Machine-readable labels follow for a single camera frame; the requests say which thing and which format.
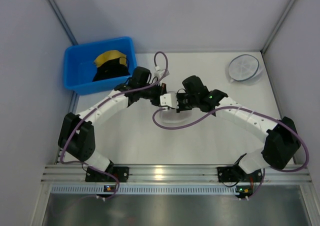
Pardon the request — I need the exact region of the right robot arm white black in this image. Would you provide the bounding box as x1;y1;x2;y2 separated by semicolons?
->
176;75;301;179

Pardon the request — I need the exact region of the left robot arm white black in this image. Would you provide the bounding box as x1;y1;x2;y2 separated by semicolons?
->
58;67;168;173

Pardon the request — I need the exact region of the black garment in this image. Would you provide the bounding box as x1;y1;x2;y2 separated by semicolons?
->
92;57;130;82

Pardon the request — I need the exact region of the yellow garment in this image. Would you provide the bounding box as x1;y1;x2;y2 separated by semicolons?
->
93;50;128;68

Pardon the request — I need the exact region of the blue plastic bin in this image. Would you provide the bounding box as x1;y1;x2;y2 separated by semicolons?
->
63;36;137;95

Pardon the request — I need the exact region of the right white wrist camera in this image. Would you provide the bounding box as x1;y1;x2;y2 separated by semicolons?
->
159;92;179;109

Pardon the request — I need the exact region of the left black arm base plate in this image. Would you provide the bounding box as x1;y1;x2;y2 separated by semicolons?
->
85;166;129;183

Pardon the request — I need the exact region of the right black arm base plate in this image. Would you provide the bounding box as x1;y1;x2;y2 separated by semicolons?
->
217;165;263;183

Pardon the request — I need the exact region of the aluminium frame rail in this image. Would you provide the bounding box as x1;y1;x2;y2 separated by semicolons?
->
41;164;312;185

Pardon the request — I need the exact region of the slotted grey cable duct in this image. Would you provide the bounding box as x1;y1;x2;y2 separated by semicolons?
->
51;184;251;195

